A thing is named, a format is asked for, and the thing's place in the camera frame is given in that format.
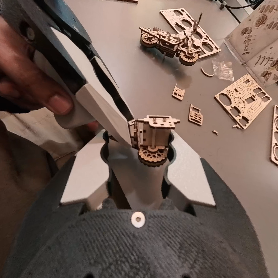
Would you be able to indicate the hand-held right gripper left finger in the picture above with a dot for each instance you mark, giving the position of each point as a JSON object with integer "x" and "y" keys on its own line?
{"x": 86, "y": 173}

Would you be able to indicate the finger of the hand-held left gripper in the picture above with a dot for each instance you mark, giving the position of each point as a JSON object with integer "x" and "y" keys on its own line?
{"x": 104, "y": 67}
{"x": 104, "y": 108}

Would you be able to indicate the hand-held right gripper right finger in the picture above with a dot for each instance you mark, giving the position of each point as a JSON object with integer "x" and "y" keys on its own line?
{"x": 186, "y": 173}

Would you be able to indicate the wooden puzzle vehicle model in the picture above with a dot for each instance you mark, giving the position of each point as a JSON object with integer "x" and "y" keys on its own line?
{"x": 156, "y": 134}

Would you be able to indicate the grey desk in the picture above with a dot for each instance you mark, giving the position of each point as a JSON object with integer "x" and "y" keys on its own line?
{"x": 141, "y": 86}

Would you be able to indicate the person's left hand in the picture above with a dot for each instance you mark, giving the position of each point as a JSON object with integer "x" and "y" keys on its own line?
{"x": 26, "y": 76}

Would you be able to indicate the tiny wooden fragment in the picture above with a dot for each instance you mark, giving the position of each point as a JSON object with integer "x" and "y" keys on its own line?
{"x": 215, "y": 132}

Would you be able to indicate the small wooden slotted piece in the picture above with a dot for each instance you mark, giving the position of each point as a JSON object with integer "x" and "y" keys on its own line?
{"x": 195, "y": 114}

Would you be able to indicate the person's lap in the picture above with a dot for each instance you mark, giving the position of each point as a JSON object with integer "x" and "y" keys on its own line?
{"x": 21, "y": 184}

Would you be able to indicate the pale cloth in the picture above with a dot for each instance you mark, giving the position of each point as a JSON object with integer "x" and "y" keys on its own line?
{"x": 32, "y": 134}

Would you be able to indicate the wooden motorcycle model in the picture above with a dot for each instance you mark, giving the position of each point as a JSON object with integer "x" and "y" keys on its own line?
{"x": 169, "y": 41}

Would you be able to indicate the small wooden piece with holes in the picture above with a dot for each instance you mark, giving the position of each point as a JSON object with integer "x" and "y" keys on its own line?
{"x": 178, "y": 92}

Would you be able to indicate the wooden puzzle sheet square cutouts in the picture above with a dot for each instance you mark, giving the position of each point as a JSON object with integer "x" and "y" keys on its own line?
{"x": 221, "y": 97}

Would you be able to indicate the wooden puzzle sheet oval cutouts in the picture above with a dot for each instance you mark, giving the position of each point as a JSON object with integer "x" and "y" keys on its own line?
{"x": 274, "y": 156}

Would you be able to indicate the curved wooden strip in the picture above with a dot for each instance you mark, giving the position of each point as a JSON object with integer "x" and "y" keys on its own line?
{"x": 207, "y": 73}

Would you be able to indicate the wooden puzzle sheet round cutouts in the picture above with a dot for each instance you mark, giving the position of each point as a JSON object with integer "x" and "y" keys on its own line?
{"x": 208, "y": 46}

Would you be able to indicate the clear plastic bag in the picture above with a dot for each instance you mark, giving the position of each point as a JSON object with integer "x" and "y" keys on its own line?
{"x": 223, "y": 70}

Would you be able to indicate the printed instruction booklet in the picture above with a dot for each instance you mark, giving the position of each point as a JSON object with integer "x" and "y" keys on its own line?
{"x": 258, "y": 39}

